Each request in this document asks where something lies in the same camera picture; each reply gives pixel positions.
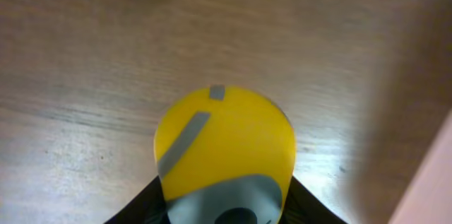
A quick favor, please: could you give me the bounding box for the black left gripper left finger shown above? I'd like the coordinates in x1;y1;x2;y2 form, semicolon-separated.
105;177;170;224

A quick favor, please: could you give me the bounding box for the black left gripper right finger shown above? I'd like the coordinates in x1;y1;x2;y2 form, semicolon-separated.
280;177;346;224

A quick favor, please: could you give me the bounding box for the yellow grey toy ball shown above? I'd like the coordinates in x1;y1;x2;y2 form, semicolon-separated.
154;86;296;224

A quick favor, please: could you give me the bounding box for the pink cardboard box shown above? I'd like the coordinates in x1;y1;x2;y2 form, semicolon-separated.
389;115;451;224

